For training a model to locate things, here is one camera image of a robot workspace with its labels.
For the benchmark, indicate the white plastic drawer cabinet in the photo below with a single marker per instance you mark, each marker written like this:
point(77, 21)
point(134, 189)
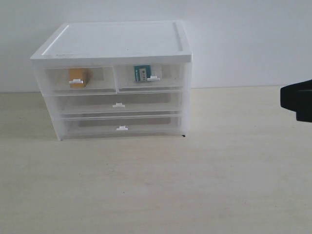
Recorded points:
point(110, 44)

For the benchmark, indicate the yellow sponge block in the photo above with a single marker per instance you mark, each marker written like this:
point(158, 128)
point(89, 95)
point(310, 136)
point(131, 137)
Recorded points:
point(79, 77)

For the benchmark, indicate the white bottle teal label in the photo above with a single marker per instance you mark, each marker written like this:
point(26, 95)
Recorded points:
point(146, 73)

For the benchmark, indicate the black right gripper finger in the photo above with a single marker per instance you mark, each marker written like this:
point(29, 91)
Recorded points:
point(298, 98)

